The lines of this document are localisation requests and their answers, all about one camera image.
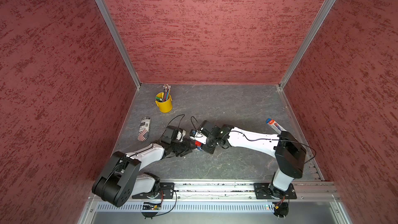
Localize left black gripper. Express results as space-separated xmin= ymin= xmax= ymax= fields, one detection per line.
xmin=170 ymin=138 xmax=198 ymax=157

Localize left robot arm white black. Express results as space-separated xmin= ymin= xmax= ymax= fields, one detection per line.
xmin=91 ymin=138 xmax=195 ymax=207

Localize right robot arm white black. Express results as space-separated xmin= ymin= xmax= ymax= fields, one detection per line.
xmin=191 ymin=125 xmax=307 ymax=200

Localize yellow pencil cup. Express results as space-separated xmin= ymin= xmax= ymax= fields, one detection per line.
xmin=155 ymin=92 xmax=173 ymax=113

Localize coloured pencils in cup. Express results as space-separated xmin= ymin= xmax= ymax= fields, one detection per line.
xmin=162 ymin=84 xmax=171 ymax=102

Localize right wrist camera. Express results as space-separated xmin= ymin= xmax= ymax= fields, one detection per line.
xmin=189 ymin=120 xmax=219 ymax=145

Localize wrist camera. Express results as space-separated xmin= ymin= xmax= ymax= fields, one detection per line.
xmin=160 ymin=125 xmax=186 ymax=144
xmin=189 ymin=120 xmax=219 ymax=145

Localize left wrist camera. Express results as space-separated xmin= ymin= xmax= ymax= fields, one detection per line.
xmin=160 ymin=125 xmax=186 ymax=144

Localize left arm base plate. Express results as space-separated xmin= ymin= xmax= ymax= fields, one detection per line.
xmin=131 ymin=182 xmax=175 ymax=200

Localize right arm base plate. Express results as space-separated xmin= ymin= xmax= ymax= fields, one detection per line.
xmin=254 ymin=183 xmax=297 ymax=201

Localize perforated cable duct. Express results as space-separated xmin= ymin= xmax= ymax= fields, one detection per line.
xmin=95 ymin=202 xmax=275 ymax=214

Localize aluminium front rail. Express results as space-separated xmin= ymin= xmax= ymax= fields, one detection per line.
xmin=88 ymin=179 xmax=341 ymax=202

